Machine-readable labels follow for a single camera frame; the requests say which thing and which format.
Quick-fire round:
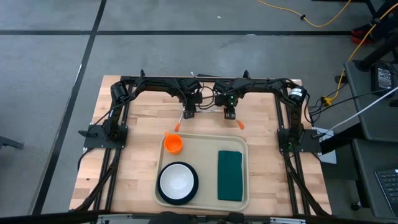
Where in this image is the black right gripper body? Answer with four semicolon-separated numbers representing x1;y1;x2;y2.
216;92;242;108

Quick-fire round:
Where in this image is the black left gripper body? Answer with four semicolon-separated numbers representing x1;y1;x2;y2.
178;91;203;108

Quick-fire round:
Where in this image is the orange-handled metal fork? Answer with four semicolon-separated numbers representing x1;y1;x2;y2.
174;111;185;133

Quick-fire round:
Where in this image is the orange plastic cup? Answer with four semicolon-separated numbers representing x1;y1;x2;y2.
164;131;183;155

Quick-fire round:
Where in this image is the beige plastic tray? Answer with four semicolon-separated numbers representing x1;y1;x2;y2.
153;133;251;212

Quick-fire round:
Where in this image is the dark green cloth napkin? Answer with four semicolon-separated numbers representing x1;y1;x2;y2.
217;150;244;202

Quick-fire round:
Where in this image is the white bowl with black rim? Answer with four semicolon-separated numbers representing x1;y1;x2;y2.
157;161;200;206

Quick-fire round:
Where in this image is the white paper sheet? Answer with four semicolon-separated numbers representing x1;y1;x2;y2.
317;127;338;165

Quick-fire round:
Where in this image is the grey desk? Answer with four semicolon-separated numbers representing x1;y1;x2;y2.
352;138;398;218
344;60;398;143

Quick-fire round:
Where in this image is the person's foot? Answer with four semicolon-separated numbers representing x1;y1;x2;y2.
351;27;374;44

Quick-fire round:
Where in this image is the black power adapter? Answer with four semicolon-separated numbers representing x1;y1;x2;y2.
371;62;396;97

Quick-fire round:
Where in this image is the black stand leg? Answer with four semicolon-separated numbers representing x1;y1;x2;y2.
354;30;398;72

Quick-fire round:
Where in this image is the black keyboard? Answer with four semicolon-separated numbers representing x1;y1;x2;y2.
375;169;398;208

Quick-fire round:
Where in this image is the black chair base leg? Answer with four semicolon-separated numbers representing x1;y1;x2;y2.
0;136;25;150

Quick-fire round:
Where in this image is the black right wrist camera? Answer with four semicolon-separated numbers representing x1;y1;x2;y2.
213;80;231;94

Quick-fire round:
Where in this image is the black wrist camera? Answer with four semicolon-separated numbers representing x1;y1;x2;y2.
179;78;202;93
213;80;231;94

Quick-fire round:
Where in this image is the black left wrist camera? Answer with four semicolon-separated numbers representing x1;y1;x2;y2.
179;78;202;93

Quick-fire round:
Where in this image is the black aluminium table frame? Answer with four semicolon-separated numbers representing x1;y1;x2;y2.
74;75;332;218

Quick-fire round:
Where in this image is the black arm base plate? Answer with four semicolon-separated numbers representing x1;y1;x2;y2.
78;124;129;149
277;127;323;154

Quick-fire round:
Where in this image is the yellow extension cable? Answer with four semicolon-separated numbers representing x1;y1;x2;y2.
255;0;353;28
323;2;398;105

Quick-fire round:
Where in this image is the black power cable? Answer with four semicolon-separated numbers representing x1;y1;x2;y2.
307;88;398;118

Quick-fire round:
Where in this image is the white cable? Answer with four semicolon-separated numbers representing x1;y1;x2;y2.
326;86;398;133

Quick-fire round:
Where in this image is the black camera gantry frame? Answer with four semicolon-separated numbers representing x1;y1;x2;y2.
0;210;398;224

